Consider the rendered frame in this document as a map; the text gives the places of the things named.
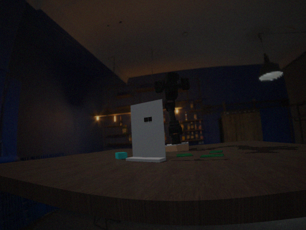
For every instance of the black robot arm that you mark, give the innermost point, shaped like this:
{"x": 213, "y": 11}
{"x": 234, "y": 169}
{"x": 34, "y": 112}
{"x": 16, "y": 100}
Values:
{"x": 174, "y": 126}

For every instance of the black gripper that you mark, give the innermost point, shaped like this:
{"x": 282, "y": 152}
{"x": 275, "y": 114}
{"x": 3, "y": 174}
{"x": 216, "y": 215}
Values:
{"x": 171, "y": 85}

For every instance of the small teal block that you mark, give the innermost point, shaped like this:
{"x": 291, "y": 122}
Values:
{"x": 121, "y": 155}

